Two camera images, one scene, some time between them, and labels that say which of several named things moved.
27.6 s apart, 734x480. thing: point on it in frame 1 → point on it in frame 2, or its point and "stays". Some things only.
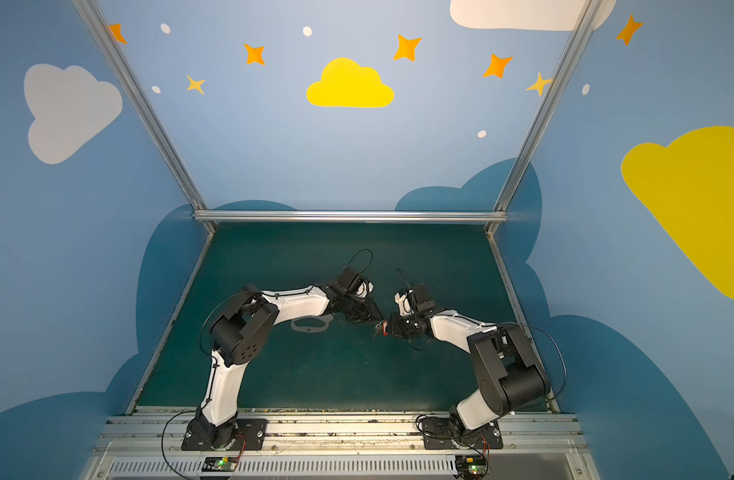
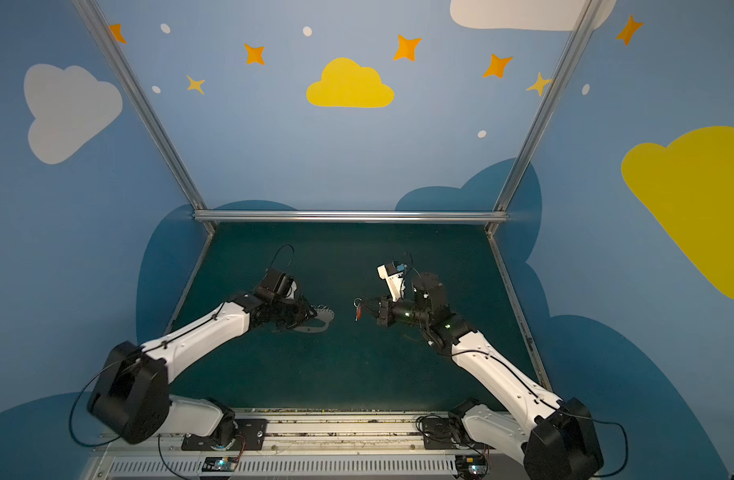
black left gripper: x=361 y=307 → x=300 y=309
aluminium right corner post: x=583 y=21 stays
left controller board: x=219 y=464 stays
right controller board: x=471 y=466 stays
